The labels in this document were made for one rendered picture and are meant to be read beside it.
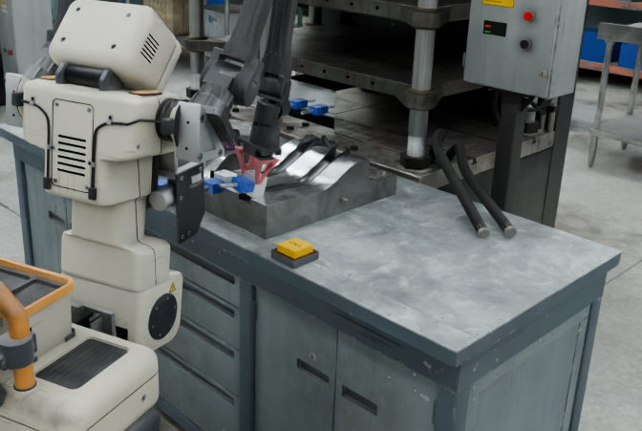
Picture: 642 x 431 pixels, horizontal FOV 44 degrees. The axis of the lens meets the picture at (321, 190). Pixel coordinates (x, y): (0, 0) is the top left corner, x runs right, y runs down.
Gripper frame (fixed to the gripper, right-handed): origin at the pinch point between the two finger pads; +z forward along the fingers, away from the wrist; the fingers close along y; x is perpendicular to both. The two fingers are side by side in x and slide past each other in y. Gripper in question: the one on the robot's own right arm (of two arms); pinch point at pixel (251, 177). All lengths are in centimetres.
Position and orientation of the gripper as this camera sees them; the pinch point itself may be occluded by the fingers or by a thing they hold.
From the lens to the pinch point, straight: 197.6
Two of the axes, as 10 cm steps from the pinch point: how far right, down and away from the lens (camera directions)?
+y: -6.9, -3.9, 6.1
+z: -2.4, 9.2, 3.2
